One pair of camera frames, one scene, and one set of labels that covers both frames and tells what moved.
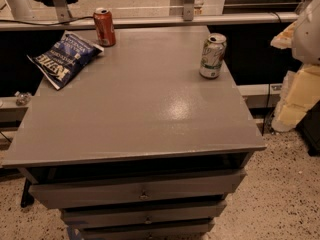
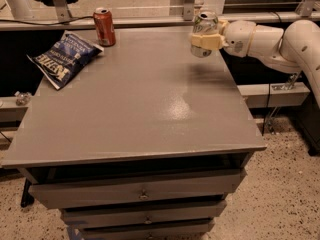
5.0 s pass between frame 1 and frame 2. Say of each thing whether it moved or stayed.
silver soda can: moved
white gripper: moved
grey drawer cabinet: stayed
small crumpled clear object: stayed
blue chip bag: stayed
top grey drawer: stayed
